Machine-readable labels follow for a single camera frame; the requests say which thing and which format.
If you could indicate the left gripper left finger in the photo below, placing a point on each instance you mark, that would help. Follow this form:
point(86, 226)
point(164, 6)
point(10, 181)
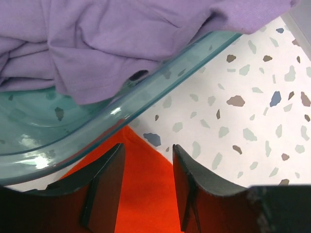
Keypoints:
point(87, 200)

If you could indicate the teal plastic basket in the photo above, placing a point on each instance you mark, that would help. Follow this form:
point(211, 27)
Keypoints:
point(43, 132)

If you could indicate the orange t shirt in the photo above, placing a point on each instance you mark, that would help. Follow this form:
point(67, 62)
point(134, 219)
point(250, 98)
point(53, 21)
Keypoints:
point(148, 200)

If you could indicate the lilac t shirt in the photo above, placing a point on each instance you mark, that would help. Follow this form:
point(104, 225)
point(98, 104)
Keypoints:
point(87, 49)

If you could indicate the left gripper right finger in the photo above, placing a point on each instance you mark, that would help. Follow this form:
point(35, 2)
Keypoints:
point(206, 202)

